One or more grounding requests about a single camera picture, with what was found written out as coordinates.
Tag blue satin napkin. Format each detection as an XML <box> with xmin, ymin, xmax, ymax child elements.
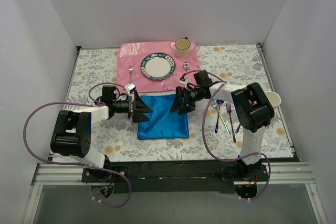
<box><xmin>137</xmin><ymin>94</ymin><xmax>190</xmax><ymax>140</ymax></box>

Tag iridescent purple spoon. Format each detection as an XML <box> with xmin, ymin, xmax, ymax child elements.
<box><xmin>214</xmin><ymin>100</ymin><xmax>226</xmax><ymax>134</ymax></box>

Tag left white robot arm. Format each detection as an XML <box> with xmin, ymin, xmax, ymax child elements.
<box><xmin>50</xmin><ymin>83</ymin><xmax>153</xmax><ymax>182</ymax></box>

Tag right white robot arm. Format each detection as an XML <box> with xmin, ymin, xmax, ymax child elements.
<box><xmin>170</xmin><ymin>70</ymin><xmax>275</xmax><ymax>181</ymax></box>

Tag silver spoon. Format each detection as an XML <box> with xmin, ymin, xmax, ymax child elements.
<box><xmin>183</xmin><ymin>62</ymin><xmax>190</xmax><ymax>73</ymax></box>

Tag iridescent purple fork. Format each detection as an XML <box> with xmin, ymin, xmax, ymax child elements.
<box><xmin>226</xmin><ymin>102</ymin><xmax>236</xmax><ymax>143</ymax></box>

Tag silver fork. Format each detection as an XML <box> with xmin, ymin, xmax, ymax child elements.
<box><xmin>129</xmin><ymin>65</ymin><xmax>133</xmax><ymax>83</ymax></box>

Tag floral tablecloth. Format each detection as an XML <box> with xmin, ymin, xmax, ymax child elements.
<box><xmin>49</xmin><ymin>43</ymin><xmax>295</xmax><ymax>162</ymax></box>

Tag white plate with patterned rim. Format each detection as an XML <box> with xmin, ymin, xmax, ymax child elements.
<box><xmin>140</xmin><ymin>52</ymin><xmax>176</xmax><ymax>81</ymax></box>

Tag cream mug with dark rim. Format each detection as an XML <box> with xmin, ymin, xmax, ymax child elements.
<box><xmin>174</xmin><ymin>37</ymin><xmax>191</xmax><ymax>59</ymax></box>

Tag pink satin placemat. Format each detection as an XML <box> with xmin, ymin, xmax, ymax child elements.
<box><xmin>117</xmin><ymin>41</ymin><xmax>200</xmax><ymax>93</ymax></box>

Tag pale yellow paper cup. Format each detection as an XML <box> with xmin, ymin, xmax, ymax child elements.
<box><xmin>265</xmin><ymin>91</ymin><xmax>282</xmax><ymax>109</ymax></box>

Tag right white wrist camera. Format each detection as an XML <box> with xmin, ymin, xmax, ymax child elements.
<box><xmin>179</xmin><ymin>73</ymin><xmax>192</xmax><ymax>89</ymax></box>

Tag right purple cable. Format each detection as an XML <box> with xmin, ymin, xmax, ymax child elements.
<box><xmin>183</xmin><ymin>70</ymin><xmax>271</xmax><ymax>201</ymax></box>

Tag purple cable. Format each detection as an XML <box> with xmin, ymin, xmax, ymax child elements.
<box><xmin>23</xmin><ymin>82</ymin><xmax>132</xmax><ymax>208</ymax></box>
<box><xmin>183</xmin><ymin>70</ymin><xmax>271</xmax><ymax>201</ymax></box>

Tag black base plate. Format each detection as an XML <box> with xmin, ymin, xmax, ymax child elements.
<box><xmin>81</xmin><ymin>160</ymin><xmax>268</xmax><ymax>194</ymax></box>

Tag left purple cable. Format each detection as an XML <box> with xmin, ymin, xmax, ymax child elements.
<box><xmin>23</xmin><ymin>82</ymin><xmax>132</xmax><ymax>208</ymax></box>

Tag aluminium frame rail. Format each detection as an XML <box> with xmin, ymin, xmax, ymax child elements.
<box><xmin>22</xmin><ymin>162</ymin><xmax>328</xmax><ymax>223</ymax></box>

